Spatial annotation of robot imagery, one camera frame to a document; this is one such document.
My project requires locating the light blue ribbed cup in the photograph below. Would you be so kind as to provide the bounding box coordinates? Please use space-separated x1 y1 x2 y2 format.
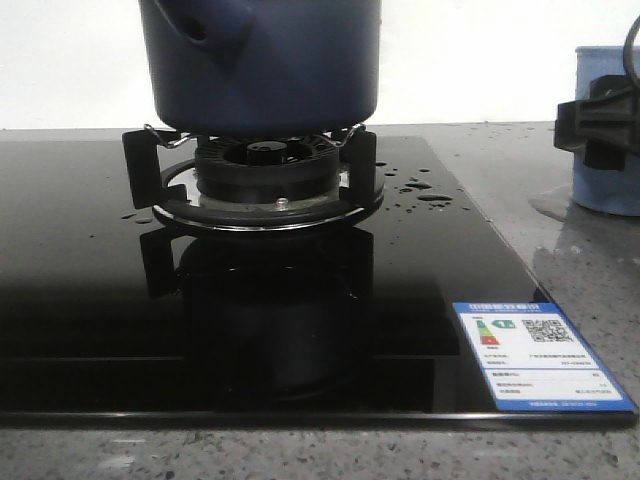
572 46 639 217

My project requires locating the dark blue pot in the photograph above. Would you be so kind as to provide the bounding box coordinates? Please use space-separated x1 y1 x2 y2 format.
139 0 382 136

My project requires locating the black pot support grate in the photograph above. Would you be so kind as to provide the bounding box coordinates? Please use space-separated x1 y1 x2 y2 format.
122 124 384 232

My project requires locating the blue energy label sticker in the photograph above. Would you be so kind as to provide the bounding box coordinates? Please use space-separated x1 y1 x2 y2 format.
453 302 637 413

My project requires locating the black gas burner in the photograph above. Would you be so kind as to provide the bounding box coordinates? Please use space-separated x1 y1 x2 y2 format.
195 136 340 204

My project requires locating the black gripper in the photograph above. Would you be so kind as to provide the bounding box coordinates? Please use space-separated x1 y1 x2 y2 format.
553 75 639 172

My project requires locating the black glass gas stove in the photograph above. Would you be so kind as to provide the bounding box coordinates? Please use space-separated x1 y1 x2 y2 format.
1 137 639 430

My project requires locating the black cable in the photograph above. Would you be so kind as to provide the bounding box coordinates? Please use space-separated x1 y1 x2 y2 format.
621 14 640 89

